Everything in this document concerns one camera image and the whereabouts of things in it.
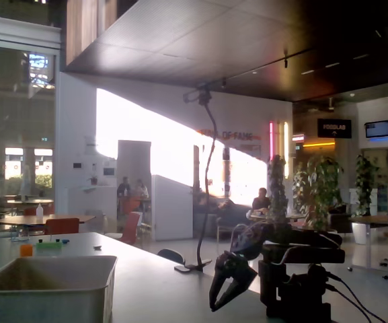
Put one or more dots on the tall column plant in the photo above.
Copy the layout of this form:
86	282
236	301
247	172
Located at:
277	188

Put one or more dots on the wall-mounted monitor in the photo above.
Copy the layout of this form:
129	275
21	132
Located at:
378	128

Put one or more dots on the black Foodlab sign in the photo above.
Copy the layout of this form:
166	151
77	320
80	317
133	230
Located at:
334	128

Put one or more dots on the black follower gripper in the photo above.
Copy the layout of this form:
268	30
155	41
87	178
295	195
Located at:
231	272

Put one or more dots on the black SO-100 follower arm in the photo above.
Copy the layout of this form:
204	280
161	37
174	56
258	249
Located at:
308	250

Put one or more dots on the small grey object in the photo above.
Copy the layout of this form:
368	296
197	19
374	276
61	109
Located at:
97	247

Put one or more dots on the white plant pot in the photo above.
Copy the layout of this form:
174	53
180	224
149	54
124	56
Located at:
359	233

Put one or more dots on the orange cafe chair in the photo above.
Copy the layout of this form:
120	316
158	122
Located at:
60	227

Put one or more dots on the white partition cabinet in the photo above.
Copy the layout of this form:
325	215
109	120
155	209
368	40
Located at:
171	212

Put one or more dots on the wooden cafe table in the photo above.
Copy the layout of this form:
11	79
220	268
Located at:
29	220

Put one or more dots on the wooden table with metal legs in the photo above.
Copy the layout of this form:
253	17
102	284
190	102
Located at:
382	219

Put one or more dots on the clear spray bottle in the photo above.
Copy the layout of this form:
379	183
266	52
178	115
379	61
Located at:
39	213

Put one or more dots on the bushy potted plant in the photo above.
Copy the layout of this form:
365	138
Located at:
321	188

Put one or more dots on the dark sofa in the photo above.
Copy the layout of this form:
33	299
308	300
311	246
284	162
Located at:
227	215

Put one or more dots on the black ceiling spotlight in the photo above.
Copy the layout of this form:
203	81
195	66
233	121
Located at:
224	84
285	62

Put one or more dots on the slim potted plant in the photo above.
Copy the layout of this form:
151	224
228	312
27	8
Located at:
366	185

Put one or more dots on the pink neon tube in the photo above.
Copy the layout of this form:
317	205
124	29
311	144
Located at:
271	141

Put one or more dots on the green flat block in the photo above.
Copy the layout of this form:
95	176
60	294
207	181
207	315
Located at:
49	246

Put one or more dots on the black gooseneck clamp holder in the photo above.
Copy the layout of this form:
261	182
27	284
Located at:
193	268

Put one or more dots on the orange block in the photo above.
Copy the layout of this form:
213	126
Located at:
26	250

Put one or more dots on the white plastic bin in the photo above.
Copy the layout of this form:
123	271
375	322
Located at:
45	303

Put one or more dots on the seated person in dark top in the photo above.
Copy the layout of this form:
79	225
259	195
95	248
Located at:
261	202

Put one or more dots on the white light tube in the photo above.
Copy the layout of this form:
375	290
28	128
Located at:
286	151

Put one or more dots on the seated person in background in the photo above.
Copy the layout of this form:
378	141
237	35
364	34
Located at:
141	190
124	188

